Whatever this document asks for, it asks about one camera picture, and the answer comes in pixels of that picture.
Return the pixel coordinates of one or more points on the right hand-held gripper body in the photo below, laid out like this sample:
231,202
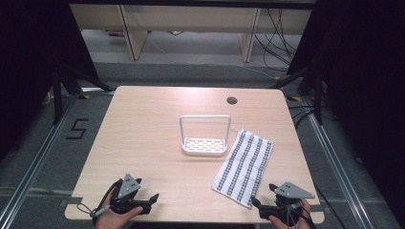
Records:
288,203

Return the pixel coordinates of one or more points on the dark round table grommet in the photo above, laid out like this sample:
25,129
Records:
232,100

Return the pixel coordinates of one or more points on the white striped cloth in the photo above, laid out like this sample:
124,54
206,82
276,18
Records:
245,167

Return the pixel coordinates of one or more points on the black metal stand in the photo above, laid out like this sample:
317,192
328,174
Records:
316,95
59,95

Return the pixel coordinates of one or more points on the light wooden desk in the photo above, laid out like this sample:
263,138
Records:
191,17

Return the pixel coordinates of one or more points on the person's left hand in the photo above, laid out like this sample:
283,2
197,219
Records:
110,219

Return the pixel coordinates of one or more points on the person's right hand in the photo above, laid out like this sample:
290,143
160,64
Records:
277,223

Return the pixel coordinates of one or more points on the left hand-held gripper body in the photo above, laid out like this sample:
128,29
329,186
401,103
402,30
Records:
128,187

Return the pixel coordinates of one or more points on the aluminium floor rail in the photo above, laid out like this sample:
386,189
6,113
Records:
337,168
35,162

